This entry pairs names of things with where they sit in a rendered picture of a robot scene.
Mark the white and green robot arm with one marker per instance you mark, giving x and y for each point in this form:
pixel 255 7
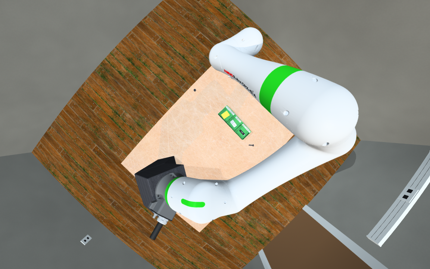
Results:
pixel 321 114

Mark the green three-compartment bin rack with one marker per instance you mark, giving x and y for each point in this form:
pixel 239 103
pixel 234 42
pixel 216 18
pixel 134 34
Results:
pixel 239 123

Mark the yellow sticky note pad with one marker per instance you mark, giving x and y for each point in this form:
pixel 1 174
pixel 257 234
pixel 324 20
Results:
pixel 225 115

